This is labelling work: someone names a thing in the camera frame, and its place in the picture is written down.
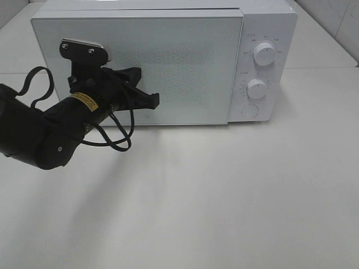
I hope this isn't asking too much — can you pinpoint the round white door button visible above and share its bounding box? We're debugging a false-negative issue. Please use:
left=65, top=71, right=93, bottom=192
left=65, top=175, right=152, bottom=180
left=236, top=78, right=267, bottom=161
left=241, top=104, right=259, bottom=118

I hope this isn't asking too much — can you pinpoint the lower white microwave knob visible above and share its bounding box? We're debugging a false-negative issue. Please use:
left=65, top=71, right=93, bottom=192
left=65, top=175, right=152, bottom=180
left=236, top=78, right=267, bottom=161
left=247, top=78, right=267, bottom=99

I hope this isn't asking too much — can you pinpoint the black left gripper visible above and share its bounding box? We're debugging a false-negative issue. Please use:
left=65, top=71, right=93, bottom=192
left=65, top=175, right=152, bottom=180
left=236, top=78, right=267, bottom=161
left=42, top=39, right=160, bottom=126

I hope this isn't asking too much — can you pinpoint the white microwave oven body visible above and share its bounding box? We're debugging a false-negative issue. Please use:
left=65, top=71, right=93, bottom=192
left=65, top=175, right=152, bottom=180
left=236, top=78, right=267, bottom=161
left=31, top=1, right=297, bottom=124

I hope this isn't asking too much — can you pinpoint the white microwave knob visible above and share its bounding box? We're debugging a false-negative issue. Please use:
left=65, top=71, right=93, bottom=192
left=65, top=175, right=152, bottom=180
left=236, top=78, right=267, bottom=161
left=253, top=40, right=276, bottom=66
left=247, top=78, right=267, bottom=99

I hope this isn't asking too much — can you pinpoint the upper white microwave knob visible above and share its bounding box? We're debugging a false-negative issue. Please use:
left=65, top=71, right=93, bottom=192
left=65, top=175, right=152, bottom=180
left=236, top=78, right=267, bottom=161
left=253, top=40, right=276, bottom=66

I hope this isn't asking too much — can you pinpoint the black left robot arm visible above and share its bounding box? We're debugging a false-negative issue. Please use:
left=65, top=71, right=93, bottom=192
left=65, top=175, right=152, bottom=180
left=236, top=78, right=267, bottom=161
left=1, top=39, right=160, bottom=170

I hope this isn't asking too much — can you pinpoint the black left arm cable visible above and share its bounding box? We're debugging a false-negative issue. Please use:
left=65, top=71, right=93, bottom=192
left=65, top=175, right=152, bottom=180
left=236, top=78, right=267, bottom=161
left=16, top=66, right=135, bottom=152

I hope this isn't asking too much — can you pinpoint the white microwave door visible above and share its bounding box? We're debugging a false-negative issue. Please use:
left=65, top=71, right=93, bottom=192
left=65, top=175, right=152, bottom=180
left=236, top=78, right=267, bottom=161
left=31, top=10, right=243, bottom=126

